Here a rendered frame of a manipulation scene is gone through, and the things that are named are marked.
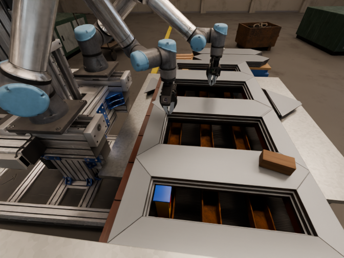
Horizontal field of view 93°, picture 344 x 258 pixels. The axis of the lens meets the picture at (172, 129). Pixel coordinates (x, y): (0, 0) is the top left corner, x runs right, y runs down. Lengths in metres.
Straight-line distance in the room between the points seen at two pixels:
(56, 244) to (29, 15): 0.53
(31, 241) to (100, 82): 0.92
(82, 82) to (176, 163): 0.85
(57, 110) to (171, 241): 0.65
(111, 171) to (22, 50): 0.65
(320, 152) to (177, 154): 0.80
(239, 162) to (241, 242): 0.30
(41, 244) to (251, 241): 0.55
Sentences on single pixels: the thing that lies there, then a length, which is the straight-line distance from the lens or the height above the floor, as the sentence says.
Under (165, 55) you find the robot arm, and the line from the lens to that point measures 0.72.
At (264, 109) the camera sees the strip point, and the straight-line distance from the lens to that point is 1.15.
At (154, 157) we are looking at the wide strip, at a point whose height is 0.87.
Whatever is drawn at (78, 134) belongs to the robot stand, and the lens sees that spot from 0.80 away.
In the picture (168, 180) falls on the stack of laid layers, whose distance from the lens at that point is 0.71.
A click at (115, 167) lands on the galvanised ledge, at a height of 0.68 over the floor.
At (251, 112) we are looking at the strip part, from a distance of 1.09.
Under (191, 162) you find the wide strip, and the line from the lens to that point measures 0.74.
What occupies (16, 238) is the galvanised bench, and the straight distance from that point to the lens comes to 0.55.
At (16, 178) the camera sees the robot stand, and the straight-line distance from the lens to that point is 2.00.
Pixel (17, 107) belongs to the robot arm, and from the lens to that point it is 0.65.
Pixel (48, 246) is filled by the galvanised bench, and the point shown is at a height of 1.05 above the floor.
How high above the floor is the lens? 1.46
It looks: 43 degrees down
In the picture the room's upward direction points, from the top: 1 degrees counter-clockwise
